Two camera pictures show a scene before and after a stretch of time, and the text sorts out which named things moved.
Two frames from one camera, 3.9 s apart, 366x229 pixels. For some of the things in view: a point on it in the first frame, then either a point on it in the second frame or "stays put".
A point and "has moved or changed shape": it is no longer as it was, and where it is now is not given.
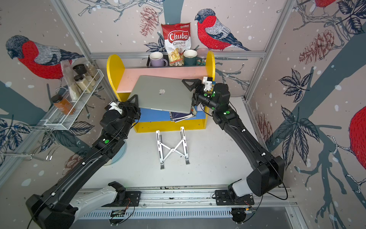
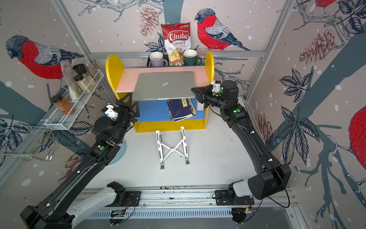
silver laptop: x=163 y=93 has moved or changed shape
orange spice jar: x=63 y=104 stays put
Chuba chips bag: x=177 y=39 stays put
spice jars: x=74 y=91 stays put
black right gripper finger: x=197 y=82 to x=199 y=92
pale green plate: x=118 y=156 stays put
